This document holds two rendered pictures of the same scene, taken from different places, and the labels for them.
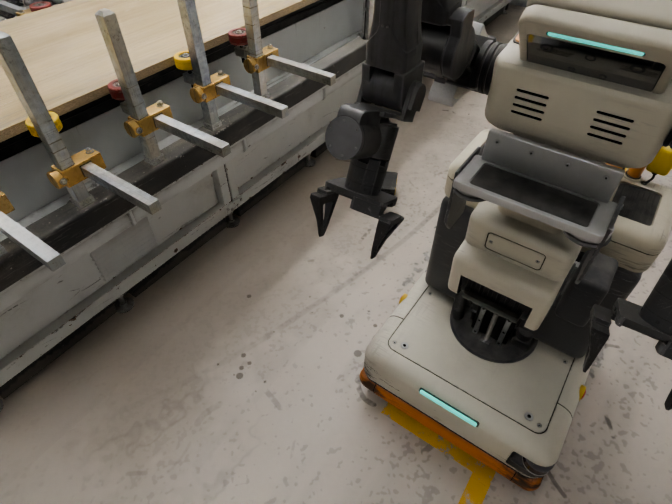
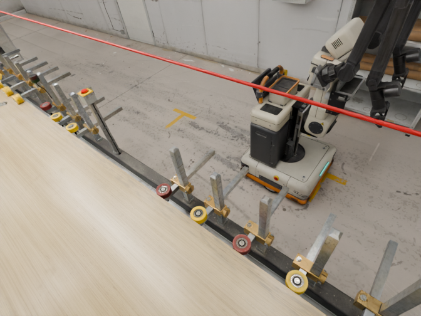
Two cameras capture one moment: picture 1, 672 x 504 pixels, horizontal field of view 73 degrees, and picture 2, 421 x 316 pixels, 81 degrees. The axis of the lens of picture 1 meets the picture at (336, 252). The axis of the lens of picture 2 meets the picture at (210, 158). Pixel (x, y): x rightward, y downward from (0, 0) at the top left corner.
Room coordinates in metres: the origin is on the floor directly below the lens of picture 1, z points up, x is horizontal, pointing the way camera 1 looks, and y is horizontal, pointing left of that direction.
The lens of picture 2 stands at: (1.28, 1.10, 1.93)
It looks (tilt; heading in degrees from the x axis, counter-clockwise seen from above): 46 degrees down; 281
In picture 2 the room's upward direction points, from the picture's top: 9 degrees counter-clockwise
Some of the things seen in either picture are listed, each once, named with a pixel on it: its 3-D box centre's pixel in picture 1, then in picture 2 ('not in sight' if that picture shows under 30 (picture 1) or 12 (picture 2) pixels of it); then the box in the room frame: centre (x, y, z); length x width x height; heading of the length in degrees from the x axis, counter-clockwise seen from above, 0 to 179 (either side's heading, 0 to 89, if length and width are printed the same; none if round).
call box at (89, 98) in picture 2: not in sight; (88, 97); (2.21, -0.15, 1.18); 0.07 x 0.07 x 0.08; 55
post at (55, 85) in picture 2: not in sight; (71, 110); (2.63, -0.44, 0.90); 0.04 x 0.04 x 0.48; 55
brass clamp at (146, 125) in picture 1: (148, 120); (259, 233); (1.21, 0.56, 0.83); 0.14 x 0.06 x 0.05; 145
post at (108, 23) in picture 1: (134, 101); (263, 229); (1.19, 0.57, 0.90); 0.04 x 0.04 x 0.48; 55
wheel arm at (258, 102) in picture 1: (233, 93); (224, 194); (1.38, 0.33, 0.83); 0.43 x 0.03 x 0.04; 55
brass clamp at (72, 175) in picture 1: (76, 168); (309, 269); (1.01, 0.70, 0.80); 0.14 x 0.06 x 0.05; 145
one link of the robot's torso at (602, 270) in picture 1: (532, 287); (318, 118); (0.69, -0.47, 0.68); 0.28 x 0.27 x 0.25; 55
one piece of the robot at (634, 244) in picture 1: (531, 243); (282, 121); (0.94, -0.57, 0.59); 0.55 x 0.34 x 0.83; 55
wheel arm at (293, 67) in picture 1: (283, 64); (190, 173); (1.59, 0.19, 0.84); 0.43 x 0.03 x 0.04; 55
